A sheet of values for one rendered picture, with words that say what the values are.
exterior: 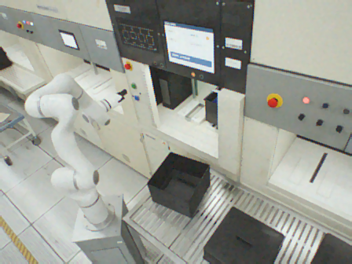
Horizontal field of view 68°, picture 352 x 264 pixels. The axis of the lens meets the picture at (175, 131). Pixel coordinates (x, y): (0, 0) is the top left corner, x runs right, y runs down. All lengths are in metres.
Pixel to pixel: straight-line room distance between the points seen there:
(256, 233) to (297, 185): 0.38
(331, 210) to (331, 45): 0.85
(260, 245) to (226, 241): 0.16
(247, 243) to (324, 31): 0.94
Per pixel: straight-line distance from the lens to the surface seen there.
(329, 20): 1.02
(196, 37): 1.26
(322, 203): 1.57
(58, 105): 1.20
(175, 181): 1.69
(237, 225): 1.42
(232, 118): 1.30
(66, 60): 3.13
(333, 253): 1.28
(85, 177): 1.33
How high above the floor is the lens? 2.11
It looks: 41 degrees down
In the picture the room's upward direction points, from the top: 9 degrees counter-clockwise
